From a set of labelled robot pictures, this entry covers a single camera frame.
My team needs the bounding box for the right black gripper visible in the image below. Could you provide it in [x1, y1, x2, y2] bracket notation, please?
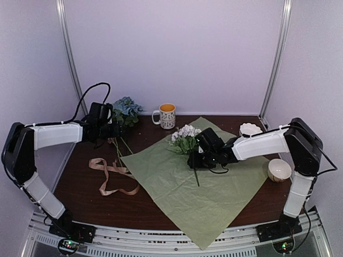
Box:
[188, 149, 218, 168]

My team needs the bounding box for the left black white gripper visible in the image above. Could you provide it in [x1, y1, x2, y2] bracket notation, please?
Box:
[98, 120, 124, 138]

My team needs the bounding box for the white fake flower bunch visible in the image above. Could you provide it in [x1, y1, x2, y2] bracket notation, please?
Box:
[166, 124, 202, 187]

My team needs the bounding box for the green and tan wrapping paper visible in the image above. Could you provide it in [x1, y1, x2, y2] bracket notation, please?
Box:
[123, 129, 270, 250]

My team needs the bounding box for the white mug with orange inside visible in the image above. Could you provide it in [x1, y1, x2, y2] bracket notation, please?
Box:
[151, 103, 176, 130]

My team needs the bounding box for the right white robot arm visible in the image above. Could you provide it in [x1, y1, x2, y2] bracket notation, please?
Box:
[187, 117, 323, 237]

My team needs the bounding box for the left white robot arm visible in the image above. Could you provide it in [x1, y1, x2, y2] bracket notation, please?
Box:
[2, 121, 123, 238]

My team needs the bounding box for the blue hydrangea fake flower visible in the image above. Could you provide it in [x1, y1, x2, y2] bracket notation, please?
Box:
[108, 96, 143, 157]

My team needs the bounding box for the beige ribbon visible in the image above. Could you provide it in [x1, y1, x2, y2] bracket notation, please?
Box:
[88, 158, 140, 196]

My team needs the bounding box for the white scalloped dish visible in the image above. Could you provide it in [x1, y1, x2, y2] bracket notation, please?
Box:
[239, 123, 263, 137]

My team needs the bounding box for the white round bowl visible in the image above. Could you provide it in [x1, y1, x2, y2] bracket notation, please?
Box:
[267, 158, 292, 183]

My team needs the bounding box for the left circuit board with leds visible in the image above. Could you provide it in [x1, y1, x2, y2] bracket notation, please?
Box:
[57, 238, 80, 255]

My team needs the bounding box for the circuit board with leds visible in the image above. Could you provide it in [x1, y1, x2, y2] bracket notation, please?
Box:
[57, 238, 80, 255]
[273, 240, 295, 255]

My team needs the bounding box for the right circuit board with leds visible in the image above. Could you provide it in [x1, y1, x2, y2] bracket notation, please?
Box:
[273, 240, 295, 255]

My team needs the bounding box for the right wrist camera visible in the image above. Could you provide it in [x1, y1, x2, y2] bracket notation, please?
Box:
[195, 127, 224, 152]

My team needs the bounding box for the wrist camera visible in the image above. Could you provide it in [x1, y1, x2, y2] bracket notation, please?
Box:
[87, 102, 113, 125]
[195, 127, 224, 152]

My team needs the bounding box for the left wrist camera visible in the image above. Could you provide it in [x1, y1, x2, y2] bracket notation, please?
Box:
[87, 102, 113, 125]

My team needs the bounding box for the front aluminium rail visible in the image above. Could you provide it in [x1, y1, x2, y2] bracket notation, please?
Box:
[25, 211, 331, 257]

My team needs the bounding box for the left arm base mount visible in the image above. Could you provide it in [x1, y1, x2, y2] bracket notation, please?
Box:
[49, 210, 96, 243]

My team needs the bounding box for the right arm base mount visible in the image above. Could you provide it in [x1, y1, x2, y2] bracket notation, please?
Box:
[256, 214, 302, 242]

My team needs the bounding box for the left aluminium frame post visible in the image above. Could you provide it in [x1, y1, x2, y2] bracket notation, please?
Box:
[56, 0, 88, 115]

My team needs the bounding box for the aluminium frame post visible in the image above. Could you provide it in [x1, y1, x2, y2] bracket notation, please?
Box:
[259, 0, 293, 120]
[56, 0, 88, 115]

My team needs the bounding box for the right aluminium frame post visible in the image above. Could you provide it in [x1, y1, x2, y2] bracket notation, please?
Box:
[259, 0, 293, 120]

